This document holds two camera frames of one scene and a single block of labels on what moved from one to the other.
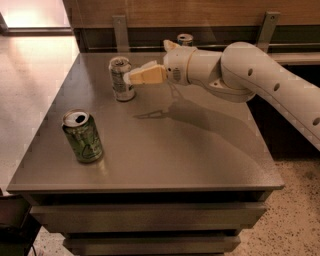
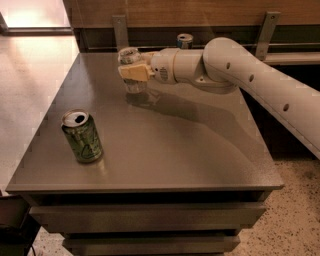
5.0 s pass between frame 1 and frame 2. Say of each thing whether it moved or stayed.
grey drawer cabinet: stayed
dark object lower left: stayed
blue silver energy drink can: stayed
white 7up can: moved
